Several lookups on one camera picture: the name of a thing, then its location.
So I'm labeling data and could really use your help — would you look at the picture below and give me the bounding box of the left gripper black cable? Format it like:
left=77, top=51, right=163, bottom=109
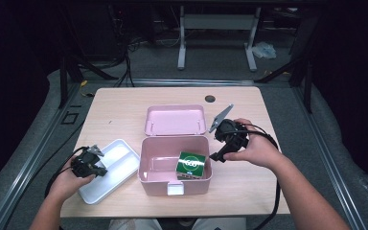
left=44, top=146, right=89, bottom=198

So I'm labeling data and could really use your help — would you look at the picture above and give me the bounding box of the person's right hand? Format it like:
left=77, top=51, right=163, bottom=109
left=222, top=117, right=284, bottom=169

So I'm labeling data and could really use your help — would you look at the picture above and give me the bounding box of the bundle of black cables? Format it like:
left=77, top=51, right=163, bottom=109
left=112, top=37, right=138, bottom=88

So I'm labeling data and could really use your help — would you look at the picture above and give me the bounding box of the clear plastic bag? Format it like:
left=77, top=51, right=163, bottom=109
left=251, top=41, right=278, bottom=60

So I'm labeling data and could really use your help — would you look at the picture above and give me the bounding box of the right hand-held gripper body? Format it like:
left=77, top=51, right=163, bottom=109
left=208, top=103, right=250, bottom=151

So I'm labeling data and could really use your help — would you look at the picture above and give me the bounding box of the person's left leg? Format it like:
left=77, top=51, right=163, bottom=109
left=108, top=218, right=161, bottom=230

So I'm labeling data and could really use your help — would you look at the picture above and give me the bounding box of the aluminium floor rail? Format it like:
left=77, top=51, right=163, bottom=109
left=0, top=81, right=81, bottom=230
left=291, top=85, right=368, bottom=230

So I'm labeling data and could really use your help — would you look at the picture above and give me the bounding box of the white metal desk frame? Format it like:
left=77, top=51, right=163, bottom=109
left=176, top=4, right=263, bottom=72

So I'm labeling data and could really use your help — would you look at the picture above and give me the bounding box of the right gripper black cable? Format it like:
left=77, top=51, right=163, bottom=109
left=233, top=123, right=283, bottom=230

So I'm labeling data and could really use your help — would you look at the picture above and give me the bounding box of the green carton box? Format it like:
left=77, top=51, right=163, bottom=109
left=175, top=150, right=207, bottom=181

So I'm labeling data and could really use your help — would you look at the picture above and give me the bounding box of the white plastic tray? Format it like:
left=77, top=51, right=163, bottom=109
left=78, top=138, right=141, bottom=206

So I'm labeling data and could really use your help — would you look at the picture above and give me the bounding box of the black metal stand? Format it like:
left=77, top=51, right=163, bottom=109
left=58, top=55, right=120, bottom=110
left=255, top=15, right=314, bottom=113

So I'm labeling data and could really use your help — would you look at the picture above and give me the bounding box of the pink storage box with lid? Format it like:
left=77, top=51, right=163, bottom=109
left=137, top=103, right=214, bottom=197

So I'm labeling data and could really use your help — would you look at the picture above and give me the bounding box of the person's left hand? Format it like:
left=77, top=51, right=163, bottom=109
left=47, top=158, right=97, bottom=203

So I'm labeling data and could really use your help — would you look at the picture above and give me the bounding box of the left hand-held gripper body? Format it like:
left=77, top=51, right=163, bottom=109
left=70, top=145, right=105, bottom=179

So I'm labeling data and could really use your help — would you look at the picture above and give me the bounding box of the thin black floor cable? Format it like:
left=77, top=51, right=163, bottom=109
left=4, top=118, right=88, bottom=230

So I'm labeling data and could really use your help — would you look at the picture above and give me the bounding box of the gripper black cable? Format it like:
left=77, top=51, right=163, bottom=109
left=44, top=146, right=89, bottom=198
left=233, top=123, right=283, bottom=230

